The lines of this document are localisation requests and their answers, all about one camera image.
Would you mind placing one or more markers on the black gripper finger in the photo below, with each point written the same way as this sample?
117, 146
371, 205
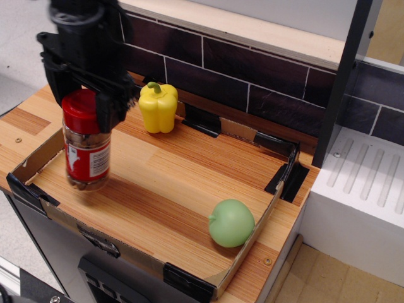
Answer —
110, 111
62, 79

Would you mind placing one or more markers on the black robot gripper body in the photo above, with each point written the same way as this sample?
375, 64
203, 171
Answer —
96, 49

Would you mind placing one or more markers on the red-capped basil spice bottle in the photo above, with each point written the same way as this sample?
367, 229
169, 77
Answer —
87, 149

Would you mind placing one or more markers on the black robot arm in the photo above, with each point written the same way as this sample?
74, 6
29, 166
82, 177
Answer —
91, 11

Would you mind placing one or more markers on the cardboard fence with black tape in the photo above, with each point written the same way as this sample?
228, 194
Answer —
148, 226

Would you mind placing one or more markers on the yellow toy bell pepper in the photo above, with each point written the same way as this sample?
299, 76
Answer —
158, 106

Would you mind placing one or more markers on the light wooden shelf ledge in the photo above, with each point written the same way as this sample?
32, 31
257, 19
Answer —
277, 39

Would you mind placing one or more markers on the green toy apple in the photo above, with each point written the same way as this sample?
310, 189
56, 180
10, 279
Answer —
231, 223

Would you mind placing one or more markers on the black toy oven panel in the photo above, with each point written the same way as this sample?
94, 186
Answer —
105, 287

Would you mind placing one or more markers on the brass screw front right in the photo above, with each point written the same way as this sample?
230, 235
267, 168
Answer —
268, 261

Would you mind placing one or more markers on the white ridged sink drainboard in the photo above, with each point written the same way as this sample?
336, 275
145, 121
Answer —
365, 173

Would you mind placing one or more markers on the dark grey vertical post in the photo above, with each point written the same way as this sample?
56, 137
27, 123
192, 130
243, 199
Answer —
329, 129

